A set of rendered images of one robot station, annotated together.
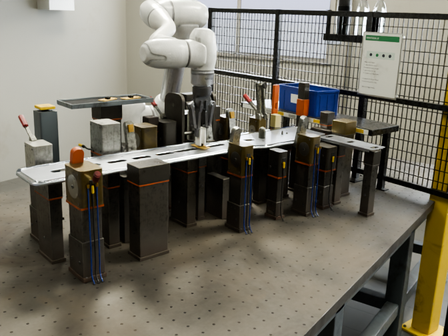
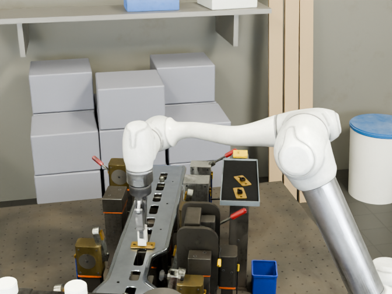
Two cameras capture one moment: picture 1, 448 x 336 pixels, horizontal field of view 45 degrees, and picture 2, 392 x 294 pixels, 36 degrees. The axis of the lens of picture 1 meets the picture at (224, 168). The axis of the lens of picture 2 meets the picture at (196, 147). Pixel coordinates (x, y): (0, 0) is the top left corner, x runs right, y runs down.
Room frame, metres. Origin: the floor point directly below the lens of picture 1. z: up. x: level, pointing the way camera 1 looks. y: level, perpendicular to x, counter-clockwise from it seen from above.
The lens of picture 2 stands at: (3.52, -1.06, 2.13)
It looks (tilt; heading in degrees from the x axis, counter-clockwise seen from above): 22 degrees down; 135
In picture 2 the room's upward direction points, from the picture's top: straight up
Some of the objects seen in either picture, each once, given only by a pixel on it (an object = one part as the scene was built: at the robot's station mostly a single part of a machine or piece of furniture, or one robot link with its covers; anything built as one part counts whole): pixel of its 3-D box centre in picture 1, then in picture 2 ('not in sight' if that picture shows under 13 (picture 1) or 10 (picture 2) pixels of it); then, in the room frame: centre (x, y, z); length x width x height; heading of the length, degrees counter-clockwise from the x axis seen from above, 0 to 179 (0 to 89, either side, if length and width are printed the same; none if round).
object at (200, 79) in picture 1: (202, 77); (139, 175); (2.11, 0.10, 1.28); 0.09 x 0.09 x 0.06
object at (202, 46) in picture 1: (199, 49); (139, 143); (2.11, 0.11, 1.38); 0.13 x 0.11 x 0.16; 118
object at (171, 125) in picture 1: (163, 163); not in sight; (2.25, 0.26, 0.89); 0.12 x 0.07 x 0.38; 40
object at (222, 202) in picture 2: (106, 101); (240, 180); (2.22, 0.49, 1.16); 0.37 x 0.14 x 0.02; 130
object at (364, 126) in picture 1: (313, 115); not in sight; (2.85, -0.46, 1.02); 0.90 x 0.22 x 0.03; 40
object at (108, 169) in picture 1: (197, 149); (142, 244); (2.09, 0.11, 1.00); 1.38 x 0.22 x 0.02; 130
